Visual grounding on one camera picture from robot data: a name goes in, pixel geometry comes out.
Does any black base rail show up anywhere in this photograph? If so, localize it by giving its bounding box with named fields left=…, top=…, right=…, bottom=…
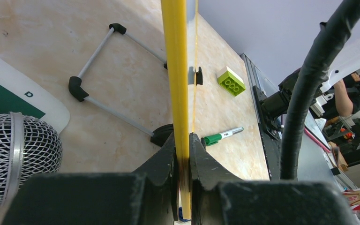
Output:
left=252, top=85, right=281, bottom=180

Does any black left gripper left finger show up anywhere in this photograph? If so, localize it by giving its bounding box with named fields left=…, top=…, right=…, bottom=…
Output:
left=2, top=135, right=178, bottom=225

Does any yellow framed whiteboard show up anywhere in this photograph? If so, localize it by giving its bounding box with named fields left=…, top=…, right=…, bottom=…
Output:
left=161, top=0, right=198, bottom=219

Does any blue capped marker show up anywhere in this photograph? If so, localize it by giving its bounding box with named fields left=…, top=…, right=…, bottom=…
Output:
left=178, top=207, right=191, bottom=223

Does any green capped marker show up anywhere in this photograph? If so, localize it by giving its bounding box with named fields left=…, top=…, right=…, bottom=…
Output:
left=201, top=127, right=244, bottom=146

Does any whiteboard wire stand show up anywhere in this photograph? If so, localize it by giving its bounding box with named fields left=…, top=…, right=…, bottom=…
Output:
left=68, top=23, right=173, bottom=146

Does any green white lego brick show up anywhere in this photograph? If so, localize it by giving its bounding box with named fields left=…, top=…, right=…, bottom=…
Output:
left=216, top=66, right=246, bottom=97

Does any green white chess mat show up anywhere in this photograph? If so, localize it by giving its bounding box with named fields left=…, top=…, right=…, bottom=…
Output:
left=0, top=58, right=70, bottom=133

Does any black glitter microphone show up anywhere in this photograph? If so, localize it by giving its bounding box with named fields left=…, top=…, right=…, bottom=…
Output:
left=0, top=112, right=62, bottom=205

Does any person in background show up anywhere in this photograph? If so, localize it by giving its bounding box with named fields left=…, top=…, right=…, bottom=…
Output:
left=333, top=79, right=360, bottom=117

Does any black whiteboard right foot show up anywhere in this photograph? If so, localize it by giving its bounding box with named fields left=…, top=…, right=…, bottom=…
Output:
left=187, top=67, right=203, bottom=85

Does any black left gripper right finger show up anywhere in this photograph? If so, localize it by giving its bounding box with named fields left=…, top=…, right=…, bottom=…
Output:
left=189, top=133, right=357, bottom=225

